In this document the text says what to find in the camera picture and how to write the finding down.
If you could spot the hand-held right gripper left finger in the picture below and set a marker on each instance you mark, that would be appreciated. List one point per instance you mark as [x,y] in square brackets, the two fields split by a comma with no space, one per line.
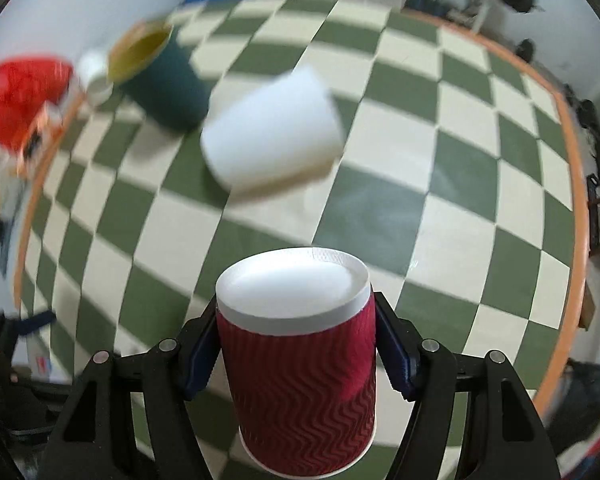
[201,360]

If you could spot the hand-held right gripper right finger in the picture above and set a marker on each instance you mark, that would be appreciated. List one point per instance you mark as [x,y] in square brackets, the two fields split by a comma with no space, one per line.
[396,360]

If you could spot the red ribbed paper cup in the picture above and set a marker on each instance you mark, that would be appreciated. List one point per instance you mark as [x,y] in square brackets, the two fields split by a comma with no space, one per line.
[300,360]

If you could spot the white paper cup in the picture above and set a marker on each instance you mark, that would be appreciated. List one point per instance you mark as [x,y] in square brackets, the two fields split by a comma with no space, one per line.
[275,135]

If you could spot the dark green paper cup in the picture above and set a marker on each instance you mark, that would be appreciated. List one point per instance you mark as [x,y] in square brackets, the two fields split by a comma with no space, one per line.
[167,87]

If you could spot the small white cup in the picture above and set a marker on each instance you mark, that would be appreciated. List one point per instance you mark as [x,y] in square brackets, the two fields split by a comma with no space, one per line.
[94,76]

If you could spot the green checkered tablecloth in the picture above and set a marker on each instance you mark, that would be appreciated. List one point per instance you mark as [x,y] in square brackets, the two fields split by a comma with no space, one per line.
[340,160]

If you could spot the red bag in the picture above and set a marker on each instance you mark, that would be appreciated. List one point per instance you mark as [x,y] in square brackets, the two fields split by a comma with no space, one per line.
[20,100]

